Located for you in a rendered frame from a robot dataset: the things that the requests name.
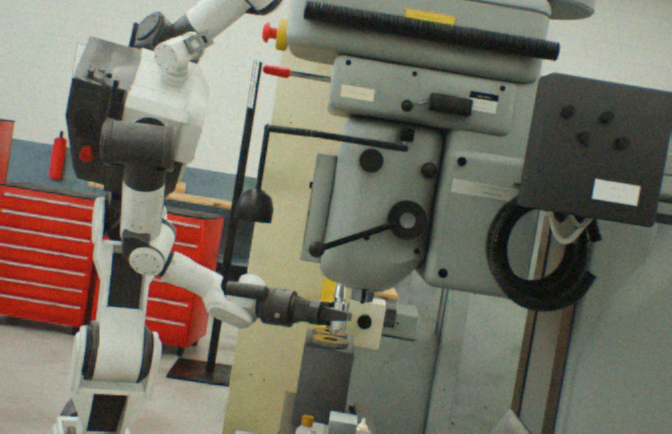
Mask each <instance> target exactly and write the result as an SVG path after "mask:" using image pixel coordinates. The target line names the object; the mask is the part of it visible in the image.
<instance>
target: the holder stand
mask: <svg viewBox="0 0 672 434"><path fill-rule="evenodd" d="M353 360H354V342H353V336H351V334H349V333H348V332H347V331H344V330H343V331H342V333H341V334H331V333H330V331H329V328H326V327H323V326H318V327H314V328H313V329H312V328H308V330H306V336H305V340H304V346H303V350H302V358H301V364H300V371H299V377H298V383H297V389H296V397H295V403H294V409H293V415H292V424H295V425H301V420H302V415H304V414H307V415H312V416H314V421H313V423H318V424H324V425H327V426H328V425H329V418H330V411H335V412H342V413H345V411H346V405H347V399H348V391H349V385H350V379H351V373H352V367H353Z"/></svg>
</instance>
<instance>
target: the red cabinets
mask: <svg viewBox="0 0 672 434"><path fill-rule="evenodd" d="M14 123H15V120H11V119H4V118H0V314H4V315H10V316H17V317H23V318H30V319H36V320H42V322H48V323H55V324H62V325H68V326H73V328H72V335H73V336H76V334H77V333H79V332H80V327H83V326H86V325H88V326H89V325H90V320H96V312H97V304H98V295H99V294H100V285H101V279H100V277H99V274H97V271H96V268H95V264H94V261H93V258H92V257H93V249H94V245H93V243H92V214H93V207H94V202H95V199H96V198H98V197H105V196H106V195H104V194H98V193H90V192H84V191H78V190H72V189H65V188H59V187H53V186H45V185H39V184H33V183H8V184H6V180H7V172H8V165H9V158H10V151H11V143H12V136H13V129H14ZM163 207H165V208H166V220H168V221H170V222H171V223H172V224H173V225H174V227H175V229H176V236H175V239H174V243H173V245H172V248H171V250H170V251H172V252H174V251H175V252H178V253H181V254H183V255H185V256H187V257H189V258H190V259H191V260H193V261H194V262H196V263H197V264H199V265H202V266H204V267H206V268H208V270H211V271H213V272H215V273H216V270H217V262H218V256H219V249H220V243H221V236H222V229H223V223H224V217H225V216H223V215H218V214H212V213H205V212H199V211H193V210H187V209H182V208H175V207H169V206H163ZM208 315H209V313H207V311H206V308H205V305H204V303H203V299H202V296H200V295H198V294H196V293H194V292H192V291H190V290H188V289H185V288H183V287H179V286H175V285H173V284H171V283H169V282H167V281H165V280H162V279H161V277H160V276H157V275H155V276H154V278H153V280H151V281H150V283H149V285H148V293H147V303H146V312H145V322H144V324H145V325H146V326H147V327H148V329H149V330H150V332H157V333H158V335H159V339H160V341H161V343H165V344H170V345H175V346H178V347H177V351H176V354H177V355H179V356H182V354H183V350H185V347H189V346H190V345H193V346H197V344H198V341H199V339H201V338H202V337H204V336H205V335H206V328H207V322H208Z"/></svg>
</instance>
